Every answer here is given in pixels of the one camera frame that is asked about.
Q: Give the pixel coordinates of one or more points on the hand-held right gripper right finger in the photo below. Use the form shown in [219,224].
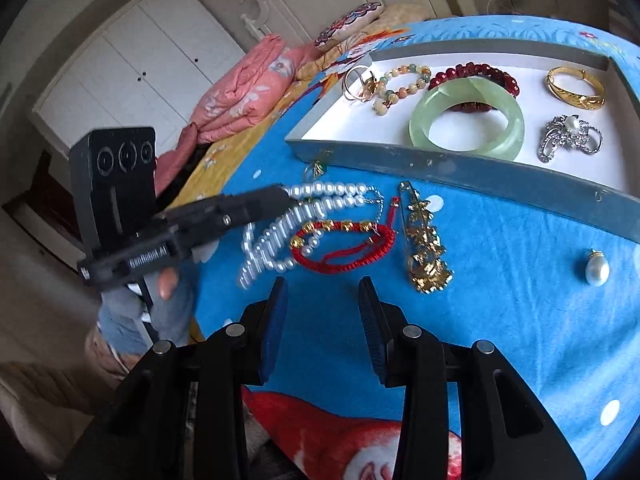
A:
[370,330]

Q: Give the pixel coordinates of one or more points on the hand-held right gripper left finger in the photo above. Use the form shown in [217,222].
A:
[274,330]

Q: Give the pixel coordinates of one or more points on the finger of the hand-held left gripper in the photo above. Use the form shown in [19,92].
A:
[235,207]

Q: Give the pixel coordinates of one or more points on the grey jewelry tray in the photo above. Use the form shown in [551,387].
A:
[350,125]

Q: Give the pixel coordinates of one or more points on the thin gold hoop bangle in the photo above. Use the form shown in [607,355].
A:
[350,80]

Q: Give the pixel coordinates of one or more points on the green jade bangle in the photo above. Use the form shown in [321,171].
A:
[510,130]

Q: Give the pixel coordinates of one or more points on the silver rhinestone brooch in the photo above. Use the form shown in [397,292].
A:
[570,135]

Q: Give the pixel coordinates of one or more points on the wide gold bangle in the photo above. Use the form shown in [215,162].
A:
[575,97]

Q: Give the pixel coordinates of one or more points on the person's left hand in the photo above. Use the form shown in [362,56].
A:
[172,305]

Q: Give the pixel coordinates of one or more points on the gold flower brooch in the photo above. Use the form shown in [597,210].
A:
[425,255]

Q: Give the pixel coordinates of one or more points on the small gold green charm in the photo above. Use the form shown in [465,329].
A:
[320,165]

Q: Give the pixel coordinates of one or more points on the pink folded quilt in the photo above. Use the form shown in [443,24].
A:
[240,95]

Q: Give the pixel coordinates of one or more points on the white wardrobe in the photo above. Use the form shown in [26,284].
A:
[140,65]

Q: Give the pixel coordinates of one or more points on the embroidered pillow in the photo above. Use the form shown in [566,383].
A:
[350,22]

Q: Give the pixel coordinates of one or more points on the white pearl pendant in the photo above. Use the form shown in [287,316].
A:
[597,271]

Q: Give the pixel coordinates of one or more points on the beige pillow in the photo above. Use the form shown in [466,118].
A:
[402,14]

